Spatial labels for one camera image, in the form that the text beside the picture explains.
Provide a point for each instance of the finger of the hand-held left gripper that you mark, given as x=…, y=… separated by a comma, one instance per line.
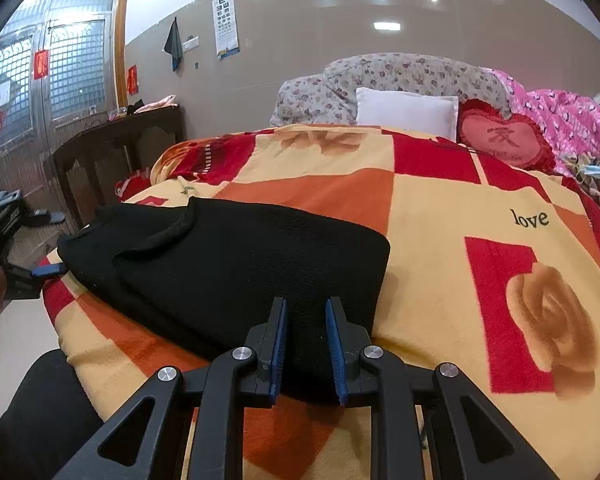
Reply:
x=47, y=270

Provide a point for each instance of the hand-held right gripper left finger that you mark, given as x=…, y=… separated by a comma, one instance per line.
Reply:
x=277, y=350

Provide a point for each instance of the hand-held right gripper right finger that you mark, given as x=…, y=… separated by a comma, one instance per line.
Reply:
x=337, y=350

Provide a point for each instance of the black pants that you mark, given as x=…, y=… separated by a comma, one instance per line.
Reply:
x=240, y=265

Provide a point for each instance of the pair of slippers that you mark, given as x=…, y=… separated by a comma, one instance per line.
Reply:
x=47, y=217

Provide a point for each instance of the red shopping bag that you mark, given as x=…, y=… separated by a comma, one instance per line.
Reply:
x=132, y=185

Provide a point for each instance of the person's leg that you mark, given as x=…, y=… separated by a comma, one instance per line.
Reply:
x=40, y=410

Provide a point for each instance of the red yellow printed blanket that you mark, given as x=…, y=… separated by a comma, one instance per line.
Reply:
x=430, y=240

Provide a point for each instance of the dark wooden table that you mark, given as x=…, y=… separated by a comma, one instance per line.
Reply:
x=125, y=130

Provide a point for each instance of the red door paper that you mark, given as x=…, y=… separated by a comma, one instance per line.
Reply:
x=40, y=64

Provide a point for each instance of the metal lattice door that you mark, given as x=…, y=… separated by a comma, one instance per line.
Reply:
x=75, y=65

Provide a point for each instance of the small black item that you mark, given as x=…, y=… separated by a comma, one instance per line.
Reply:
x=135, y=107

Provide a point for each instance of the red paper decoration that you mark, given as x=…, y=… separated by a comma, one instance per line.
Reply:
x=132, y=80

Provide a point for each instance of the pink cloth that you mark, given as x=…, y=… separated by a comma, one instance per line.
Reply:
x=155, y=104

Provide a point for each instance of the white pillow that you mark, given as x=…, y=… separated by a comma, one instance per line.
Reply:
x=405, y=110

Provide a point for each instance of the dark hanging cloth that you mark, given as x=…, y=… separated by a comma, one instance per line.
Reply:
x=173, y=42

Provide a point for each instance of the red heart pillow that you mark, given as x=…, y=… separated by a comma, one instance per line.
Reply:
x=500, y=140

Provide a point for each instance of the floral quilt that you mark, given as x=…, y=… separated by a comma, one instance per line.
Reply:
x=405, y=72

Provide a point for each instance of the cartoon printed cloth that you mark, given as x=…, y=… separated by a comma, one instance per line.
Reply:
x=597, y=180

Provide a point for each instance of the pink printed blanket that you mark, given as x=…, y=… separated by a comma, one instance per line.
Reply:
x=570, y=115

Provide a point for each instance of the wooden door frame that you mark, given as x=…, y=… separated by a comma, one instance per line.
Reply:
x=121, y=35

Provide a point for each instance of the wall chart poster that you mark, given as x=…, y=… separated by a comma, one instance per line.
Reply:
x=226, y=27

